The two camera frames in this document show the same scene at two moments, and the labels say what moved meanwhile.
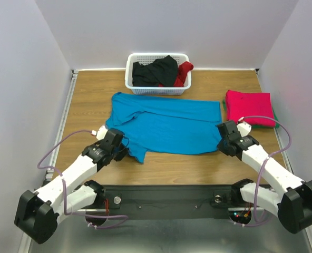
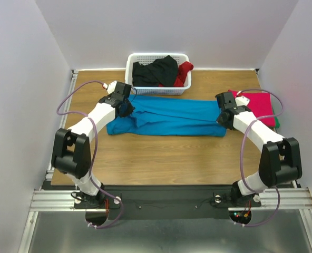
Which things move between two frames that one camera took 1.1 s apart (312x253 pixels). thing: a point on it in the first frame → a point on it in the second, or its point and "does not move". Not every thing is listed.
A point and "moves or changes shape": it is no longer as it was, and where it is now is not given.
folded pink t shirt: x=240 y=104 does not move
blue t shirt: x=165 y=127 moves or changes shape
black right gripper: x=223 y=147 → x=223 y=119
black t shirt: x=163 y=71 does not move
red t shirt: x=183 y=68 does not move
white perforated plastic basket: x=142 y=58 does not move
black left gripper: x=124 y=152 → x=129 y=111
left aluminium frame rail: x=65 y=110 does not move
